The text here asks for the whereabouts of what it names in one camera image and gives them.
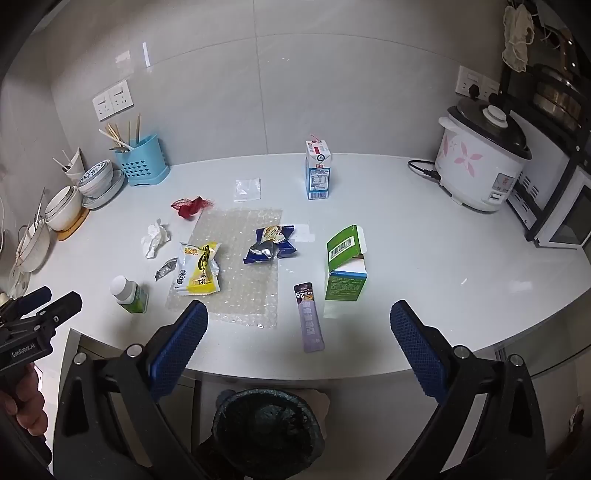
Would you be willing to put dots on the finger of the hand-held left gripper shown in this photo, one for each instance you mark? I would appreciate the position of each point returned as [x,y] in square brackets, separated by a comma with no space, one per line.
[60,308]
[34,299]

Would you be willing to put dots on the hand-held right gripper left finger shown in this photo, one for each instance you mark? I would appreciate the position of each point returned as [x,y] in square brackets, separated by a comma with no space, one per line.
[180,350]

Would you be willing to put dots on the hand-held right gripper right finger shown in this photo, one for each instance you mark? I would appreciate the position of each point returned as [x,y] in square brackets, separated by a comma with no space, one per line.
[418,350]

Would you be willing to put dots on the green bottle with white cap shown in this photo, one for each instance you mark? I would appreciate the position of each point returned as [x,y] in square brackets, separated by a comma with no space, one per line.
[131,297]

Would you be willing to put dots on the yellow white snack wrapper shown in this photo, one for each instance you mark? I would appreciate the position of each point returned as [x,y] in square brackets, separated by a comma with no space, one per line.
[198,270]

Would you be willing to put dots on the small silver wrapper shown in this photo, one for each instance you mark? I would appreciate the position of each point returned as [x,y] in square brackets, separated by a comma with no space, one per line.
[165,269]

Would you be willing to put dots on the clear bubble wrap sheet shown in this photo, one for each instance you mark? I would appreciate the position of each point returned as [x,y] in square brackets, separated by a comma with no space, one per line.
[240,286]

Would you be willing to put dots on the green white cardboard box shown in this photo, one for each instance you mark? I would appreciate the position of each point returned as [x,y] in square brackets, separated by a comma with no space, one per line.
[344,281]

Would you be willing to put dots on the purple sachet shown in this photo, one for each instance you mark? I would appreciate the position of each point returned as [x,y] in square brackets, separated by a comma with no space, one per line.
[310,318]

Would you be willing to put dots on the white tissue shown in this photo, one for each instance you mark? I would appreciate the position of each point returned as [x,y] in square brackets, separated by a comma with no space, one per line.
[154,237]

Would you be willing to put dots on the black trash bin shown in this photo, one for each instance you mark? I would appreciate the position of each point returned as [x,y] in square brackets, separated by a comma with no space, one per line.
[268,434]

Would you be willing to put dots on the blue snack wrapper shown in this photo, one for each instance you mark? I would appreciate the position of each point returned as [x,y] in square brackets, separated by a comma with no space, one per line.
[270,244]

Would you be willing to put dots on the red mesh net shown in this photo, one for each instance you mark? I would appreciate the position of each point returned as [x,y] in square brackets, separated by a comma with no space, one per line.
[189,207]

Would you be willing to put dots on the small clear plastic bag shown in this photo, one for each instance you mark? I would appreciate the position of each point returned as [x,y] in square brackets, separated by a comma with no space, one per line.
[247,189]

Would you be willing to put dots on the blue white milk carton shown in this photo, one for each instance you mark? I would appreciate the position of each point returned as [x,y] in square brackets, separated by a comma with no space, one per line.
[318,177]

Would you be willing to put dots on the person's left hand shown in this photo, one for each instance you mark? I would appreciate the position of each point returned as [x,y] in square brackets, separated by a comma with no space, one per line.
[25,401]

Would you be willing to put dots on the metal strainer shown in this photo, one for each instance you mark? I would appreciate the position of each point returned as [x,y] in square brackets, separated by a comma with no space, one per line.
[32,244]

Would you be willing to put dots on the wooden trivet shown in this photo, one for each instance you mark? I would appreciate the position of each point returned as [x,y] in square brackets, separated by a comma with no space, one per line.
[74,227]

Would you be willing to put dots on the plain white bowl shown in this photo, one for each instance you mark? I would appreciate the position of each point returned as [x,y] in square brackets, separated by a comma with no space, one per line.
[62,207]

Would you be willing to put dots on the stack of blue rimmed plates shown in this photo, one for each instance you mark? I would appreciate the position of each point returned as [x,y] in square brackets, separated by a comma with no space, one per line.
[108,194]

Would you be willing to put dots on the blue patterned bowl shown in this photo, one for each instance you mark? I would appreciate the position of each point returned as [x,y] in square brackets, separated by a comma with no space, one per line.
[94,177]

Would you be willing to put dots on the white folded container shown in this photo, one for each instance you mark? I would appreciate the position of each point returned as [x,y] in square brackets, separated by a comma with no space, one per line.
[74,168]

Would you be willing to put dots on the blue plastic utensil holder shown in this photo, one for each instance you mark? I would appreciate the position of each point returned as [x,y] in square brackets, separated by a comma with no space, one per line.
[141,161]

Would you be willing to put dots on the white plastic spoon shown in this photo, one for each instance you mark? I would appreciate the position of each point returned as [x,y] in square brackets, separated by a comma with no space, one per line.
[115,138]

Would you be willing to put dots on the bunch of wooden chopsticks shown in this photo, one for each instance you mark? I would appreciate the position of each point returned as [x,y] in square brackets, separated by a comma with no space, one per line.
[113,134]

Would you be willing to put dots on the black metal rack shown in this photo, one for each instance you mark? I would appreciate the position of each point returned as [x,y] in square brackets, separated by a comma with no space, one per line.
[548,203]

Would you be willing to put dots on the white floral rice cooker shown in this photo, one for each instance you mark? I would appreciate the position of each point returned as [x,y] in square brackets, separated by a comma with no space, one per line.
[475,161]

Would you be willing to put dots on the white countertop oven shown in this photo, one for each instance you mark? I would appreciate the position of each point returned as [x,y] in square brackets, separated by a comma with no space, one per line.
[565,203]

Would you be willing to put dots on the stacked metal pots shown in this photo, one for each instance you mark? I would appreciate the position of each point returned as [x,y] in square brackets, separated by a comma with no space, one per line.
[554,99]

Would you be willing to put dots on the hanging white mesh cloth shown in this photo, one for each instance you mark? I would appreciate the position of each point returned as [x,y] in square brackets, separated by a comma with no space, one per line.
[517,41]

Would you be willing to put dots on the white wall socket with plug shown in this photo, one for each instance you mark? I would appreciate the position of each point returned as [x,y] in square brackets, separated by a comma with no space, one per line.
[466,78]

